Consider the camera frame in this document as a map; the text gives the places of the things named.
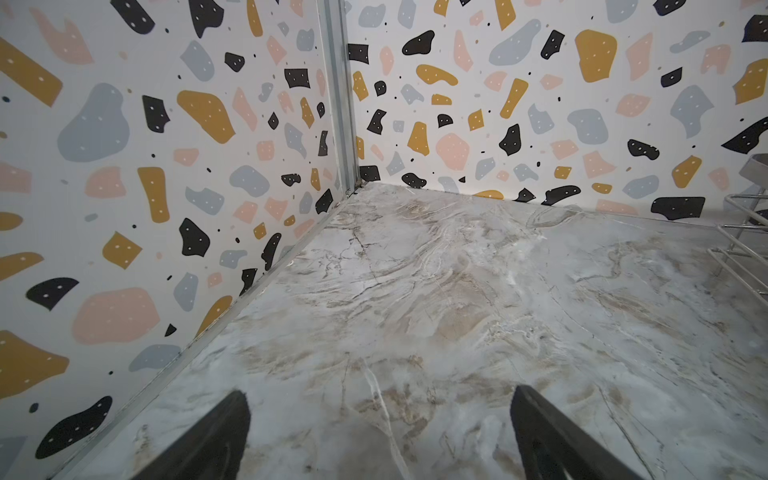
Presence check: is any aluminium corner post left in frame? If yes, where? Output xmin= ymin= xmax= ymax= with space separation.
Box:
xmin=317 ymin=0 xmax=358 ymax=197

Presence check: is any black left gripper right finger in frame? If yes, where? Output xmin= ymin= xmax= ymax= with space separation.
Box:
xmin=510 ymin=384 xmax=639 ymax=480

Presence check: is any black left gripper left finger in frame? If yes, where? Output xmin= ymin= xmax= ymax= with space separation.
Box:
xmin=134 ymin=390 xmax=251 ymax=480

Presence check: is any steel wire dish rack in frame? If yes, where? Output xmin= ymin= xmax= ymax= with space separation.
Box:
xmin=707 ymin=153 xmax=768 ymax=307

